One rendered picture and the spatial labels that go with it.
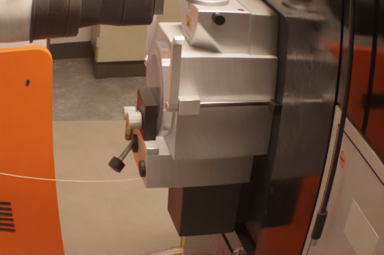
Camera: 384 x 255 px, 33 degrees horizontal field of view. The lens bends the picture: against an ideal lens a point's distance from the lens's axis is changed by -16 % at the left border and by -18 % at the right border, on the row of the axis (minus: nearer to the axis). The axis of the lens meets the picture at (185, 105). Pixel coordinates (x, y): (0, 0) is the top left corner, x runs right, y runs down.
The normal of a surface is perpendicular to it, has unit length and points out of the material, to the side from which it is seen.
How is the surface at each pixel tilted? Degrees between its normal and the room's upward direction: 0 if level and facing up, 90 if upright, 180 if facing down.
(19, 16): 95
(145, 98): 0
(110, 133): 0
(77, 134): 0
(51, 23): 109
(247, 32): 90
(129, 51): 90
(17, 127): 90
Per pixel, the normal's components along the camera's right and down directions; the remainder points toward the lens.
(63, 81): 0.07, -0.92
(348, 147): -0.97, 0.02
